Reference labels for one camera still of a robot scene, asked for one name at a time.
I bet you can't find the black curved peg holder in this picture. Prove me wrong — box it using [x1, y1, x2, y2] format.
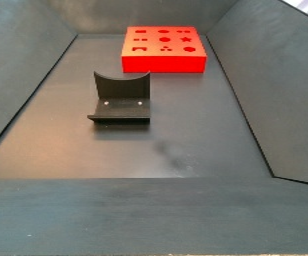
[87, 73, 150, 122]

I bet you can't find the red shape sorter block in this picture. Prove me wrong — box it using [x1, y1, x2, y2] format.
[120, 26, 207, 73]

